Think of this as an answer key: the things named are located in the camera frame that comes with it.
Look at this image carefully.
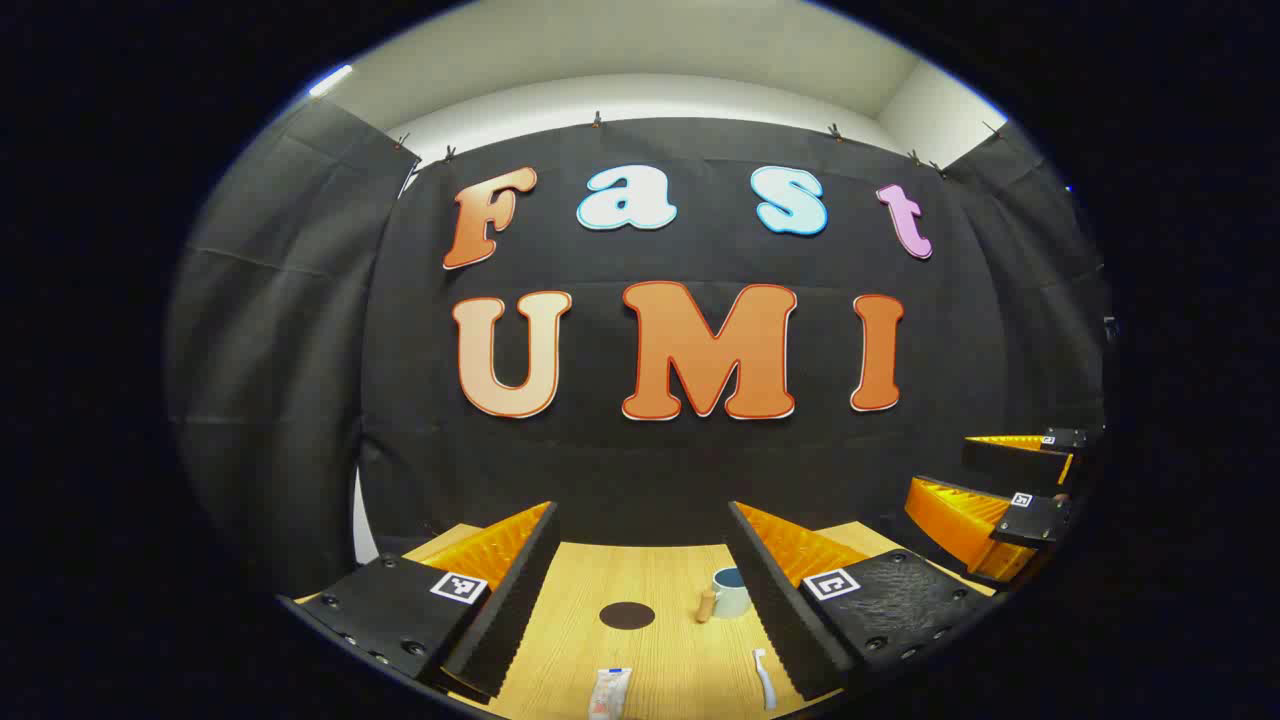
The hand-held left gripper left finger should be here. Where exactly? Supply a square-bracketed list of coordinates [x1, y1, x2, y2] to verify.
[295, 500, 561, 701]

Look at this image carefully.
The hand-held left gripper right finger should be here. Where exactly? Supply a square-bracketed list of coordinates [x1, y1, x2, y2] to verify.
[727, 500, 998, 703]

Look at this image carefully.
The blue cup with wooden handle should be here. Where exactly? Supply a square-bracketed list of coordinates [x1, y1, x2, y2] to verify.
[697, 567, 753, 624]

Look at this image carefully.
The white toothpaste tube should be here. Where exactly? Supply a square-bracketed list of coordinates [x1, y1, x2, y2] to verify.
[588, 667, 633, 720]

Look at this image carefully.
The wooden desktop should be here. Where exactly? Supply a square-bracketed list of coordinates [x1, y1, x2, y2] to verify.
[295, 520, 1001, 720]

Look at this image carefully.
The dark grey side curtain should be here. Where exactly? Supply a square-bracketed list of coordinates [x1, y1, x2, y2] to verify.
[165, 95, 421, 601]
[940, 120, 1113, 441]

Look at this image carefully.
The black backdrop cloth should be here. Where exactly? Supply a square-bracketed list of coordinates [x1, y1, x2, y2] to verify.
[358, 116, 1013, 549]

